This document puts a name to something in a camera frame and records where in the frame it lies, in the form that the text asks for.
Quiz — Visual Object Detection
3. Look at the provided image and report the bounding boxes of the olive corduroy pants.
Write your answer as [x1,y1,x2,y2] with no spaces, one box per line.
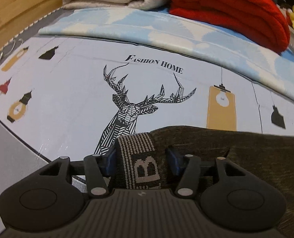
[107,126,294,238]

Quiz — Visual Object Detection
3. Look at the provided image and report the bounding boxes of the white deer print bedsheet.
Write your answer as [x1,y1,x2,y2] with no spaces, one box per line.
[0,36,294,161]

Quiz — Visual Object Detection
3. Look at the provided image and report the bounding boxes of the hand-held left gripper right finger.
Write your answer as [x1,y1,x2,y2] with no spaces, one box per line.
[165,148,247,200]

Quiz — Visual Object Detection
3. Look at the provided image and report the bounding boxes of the folded red blanket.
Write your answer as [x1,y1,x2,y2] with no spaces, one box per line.
[168,0,291,54]

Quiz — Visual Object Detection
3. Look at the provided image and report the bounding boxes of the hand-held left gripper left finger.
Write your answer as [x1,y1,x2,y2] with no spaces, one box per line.
[39,149,118,199]

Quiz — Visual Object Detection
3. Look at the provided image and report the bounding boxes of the light blue patterned blanket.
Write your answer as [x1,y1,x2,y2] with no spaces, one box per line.
[38,7,294,110]

